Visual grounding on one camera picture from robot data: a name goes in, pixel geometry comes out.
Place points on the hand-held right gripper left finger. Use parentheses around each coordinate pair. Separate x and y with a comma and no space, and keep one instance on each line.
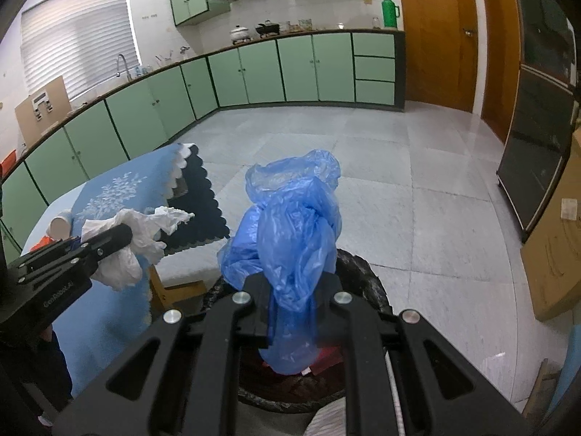
(218,327)

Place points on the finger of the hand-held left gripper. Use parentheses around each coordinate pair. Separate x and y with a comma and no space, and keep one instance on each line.
(109,238)

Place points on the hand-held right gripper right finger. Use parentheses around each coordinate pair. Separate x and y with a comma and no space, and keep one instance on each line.
(358,327)

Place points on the white tissue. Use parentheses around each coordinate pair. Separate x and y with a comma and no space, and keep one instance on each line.
(136,236)

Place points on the black-lined trash bin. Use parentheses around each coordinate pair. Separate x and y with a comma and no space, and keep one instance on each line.
(363,277)

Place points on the blue plastic bag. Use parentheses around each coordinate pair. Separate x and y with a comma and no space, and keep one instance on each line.
(290,236)

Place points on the blue floral table runner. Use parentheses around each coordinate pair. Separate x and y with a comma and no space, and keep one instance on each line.
(118,190)

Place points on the white paper cup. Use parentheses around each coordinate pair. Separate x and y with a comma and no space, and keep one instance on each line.
(61,226)

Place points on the orange foam net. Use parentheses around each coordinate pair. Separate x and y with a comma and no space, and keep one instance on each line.
(43,243)

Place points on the light blue tablecloth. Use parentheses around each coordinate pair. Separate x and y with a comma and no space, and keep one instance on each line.
(113,322)

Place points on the navy scalloped cloth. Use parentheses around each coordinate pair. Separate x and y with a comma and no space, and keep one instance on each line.
(204,209)

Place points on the orange basin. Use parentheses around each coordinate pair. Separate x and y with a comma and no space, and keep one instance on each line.
(7,162)

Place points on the cardboard board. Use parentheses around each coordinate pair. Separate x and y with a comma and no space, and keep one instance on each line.
(43,113)

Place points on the metal faucet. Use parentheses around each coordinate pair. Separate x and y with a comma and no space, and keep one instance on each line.
(121,66)

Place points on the wooden plank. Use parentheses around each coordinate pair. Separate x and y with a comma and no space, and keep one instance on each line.
(540,386)

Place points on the white window blind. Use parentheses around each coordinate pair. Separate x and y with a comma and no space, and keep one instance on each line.
(77,41)

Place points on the cardboard box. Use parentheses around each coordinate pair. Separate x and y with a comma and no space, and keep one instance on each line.
(553,259)

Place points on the green base cabinets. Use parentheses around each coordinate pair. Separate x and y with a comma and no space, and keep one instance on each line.
(272,72)

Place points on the white pot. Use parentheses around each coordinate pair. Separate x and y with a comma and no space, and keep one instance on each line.
(239,34)

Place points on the wooden door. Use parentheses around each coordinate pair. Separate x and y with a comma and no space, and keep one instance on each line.
(435,36)

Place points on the green thermos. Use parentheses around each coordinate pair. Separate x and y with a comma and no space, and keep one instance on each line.
(389,11)

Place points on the wooden frame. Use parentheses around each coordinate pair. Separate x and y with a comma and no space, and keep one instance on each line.
(179,293)

